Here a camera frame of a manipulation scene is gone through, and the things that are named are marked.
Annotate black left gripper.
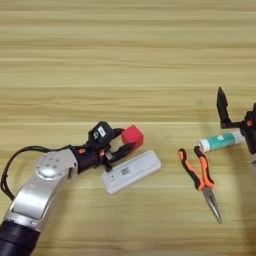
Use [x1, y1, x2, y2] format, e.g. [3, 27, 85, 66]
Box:
[71, 127, 138, 175]

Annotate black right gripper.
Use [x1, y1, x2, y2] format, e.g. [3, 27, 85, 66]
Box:
[216, 86, 256, 155]

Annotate red cube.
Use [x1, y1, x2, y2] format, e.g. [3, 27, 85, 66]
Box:
[120, 124, 145, 150]

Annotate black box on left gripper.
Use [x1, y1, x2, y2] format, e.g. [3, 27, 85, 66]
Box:
[87, 121, 113, 150]

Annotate white rectangular plastic device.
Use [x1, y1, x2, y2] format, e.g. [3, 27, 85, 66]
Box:
[101, 149, 162, 196]

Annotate white green glue stick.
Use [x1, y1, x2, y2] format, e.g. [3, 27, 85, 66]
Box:
[196, 129, 248, 154]

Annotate orange black needle-nose pliers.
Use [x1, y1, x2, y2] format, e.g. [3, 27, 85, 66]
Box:
[177, 145, 224, 225]

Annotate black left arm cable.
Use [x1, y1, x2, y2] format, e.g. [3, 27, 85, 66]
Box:
[0, 144, 73, 201]

